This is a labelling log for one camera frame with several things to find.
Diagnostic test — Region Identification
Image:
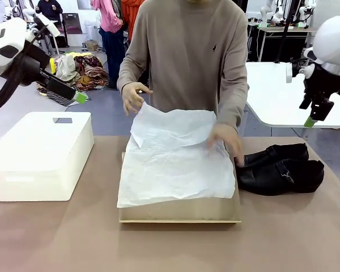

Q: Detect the white storage box lid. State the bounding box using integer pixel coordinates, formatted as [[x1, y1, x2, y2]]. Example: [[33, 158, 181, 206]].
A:
[[0, 111, 92, 172]]

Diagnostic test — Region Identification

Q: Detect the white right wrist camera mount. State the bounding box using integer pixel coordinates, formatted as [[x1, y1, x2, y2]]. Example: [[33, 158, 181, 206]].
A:
[[286, 62, 316, 84]]

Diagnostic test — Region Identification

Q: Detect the dark display panel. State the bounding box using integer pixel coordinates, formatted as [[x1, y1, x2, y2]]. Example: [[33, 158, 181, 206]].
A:
[[61, 12, 83, 35]]

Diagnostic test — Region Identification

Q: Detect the black leather buckle shoe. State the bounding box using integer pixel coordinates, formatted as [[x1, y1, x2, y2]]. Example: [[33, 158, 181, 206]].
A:
[[237, 159, 325, 197], [243, 143, 310, 168]]

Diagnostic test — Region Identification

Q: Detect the white plastic storage box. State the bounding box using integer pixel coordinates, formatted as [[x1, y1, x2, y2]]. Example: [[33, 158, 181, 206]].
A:
[[0, 117, 95, 202]]

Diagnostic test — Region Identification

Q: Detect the black vertical pole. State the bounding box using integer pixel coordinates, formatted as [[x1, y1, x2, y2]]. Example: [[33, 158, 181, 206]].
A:
[[274, 0, 294, 64]]

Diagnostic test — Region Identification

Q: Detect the white robot arm green base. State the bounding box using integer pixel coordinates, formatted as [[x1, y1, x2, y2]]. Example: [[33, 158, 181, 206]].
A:
[[298, 0, 318, 28], [260, 0, 286, 28]]

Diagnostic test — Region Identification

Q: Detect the person's left hand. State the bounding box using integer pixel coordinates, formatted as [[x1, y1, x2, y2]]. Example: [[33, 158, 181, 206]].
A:
[[206, 124, 244, 167]]

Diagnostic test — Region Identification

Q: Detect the person's right forearm beige sleeve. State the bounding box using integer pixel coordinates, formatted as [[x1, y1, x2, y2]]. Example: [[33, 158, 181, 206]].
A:
[[117, 52, 151, 92]]

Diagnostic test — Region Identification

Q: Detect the dark workbench table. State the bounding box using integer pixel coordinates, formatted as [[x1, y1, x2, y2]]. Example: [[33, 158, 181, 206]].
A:
[[256, 26, 320, 63]]

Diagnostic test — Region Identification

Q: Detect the brown cardboard shoe box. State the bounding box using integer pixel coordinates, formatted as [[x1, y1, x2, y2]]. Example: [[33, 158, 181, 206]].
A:
[[118, 151, 242, 224]]

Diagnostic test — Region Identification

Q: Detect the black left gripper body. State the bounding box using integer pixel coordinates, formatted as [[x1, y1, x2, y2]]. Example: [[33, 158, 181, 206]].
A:
[[12, 48, 51, 88]]

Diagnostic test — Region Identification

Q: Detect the small cardboard box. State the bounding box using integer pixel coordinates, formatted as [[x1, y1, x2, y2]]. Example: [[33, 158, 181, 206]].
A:
[[84, 39, 100, 52]]

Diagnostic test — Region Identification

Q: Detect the white tissue paper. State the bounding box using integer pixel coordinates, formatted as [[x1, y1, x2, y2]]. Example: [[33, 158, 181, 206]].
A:
[[116, 102, 236, 209]]

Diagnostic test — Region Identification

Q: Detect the person in pink top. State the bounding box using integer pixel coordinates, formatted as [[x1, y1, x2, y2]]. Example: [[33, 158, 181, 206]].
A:
[[90, 0, 126, 90]]

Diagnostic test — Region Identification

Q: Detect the checkered black white fabric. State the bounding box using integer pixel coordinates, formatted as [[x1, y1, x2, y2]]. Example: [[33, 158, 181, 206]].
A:
[[36, 83, 83, 107]]

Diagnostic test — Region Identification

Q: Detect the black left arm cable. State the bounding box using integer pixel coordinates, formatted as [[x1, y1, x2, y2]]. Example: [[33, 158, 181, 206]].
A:
[[0, 46, 40, 112]]

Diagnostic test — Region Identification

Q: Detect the white table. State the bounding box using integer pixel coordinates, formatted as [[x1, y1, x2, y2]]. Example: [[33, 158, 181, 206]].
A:
[[245, 61, 340, 129]]

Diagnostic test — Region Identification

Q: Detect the seated person in dark clothes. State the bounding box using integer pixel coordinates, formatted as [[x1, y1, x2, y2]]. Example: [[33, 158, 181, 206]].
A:
[[35, 0, 64, 22]]

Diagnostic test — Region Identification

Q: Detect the person's right hand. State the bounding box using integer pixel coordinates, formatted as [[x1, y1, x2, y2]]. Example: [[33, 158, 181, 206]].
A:
[[122, 82, 154, 116]]

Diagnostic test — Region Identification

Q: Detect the pile of colourful clothes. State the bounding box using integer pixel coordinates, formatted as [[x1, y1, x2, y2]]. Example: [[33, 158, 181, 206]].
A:
[[50, 52, 111, 92]]

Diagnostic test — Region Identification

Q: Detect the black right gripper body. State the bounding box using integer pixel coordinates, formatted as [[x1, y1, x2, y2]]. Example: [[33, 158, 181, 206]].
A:
[[303, 63, 340, 99]]

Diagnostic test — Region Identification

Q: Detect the person in orange top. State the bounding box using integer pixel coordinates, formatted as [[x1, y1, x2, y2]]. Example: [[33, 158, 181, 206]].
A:
[[121, 0, 146, 44]]

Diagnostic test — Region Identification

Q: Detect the person in beige sweater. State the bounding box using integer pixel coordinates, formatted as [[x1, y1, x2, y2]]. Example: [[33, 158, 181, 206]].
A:
[[117, 0, 250, 134]]

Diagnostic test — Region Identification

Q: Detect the person's left forearm beige sleeve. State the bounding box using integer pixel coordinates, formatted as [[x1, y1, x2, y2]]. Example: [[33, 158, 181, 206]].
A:
[[215, 67, 250, 134]]

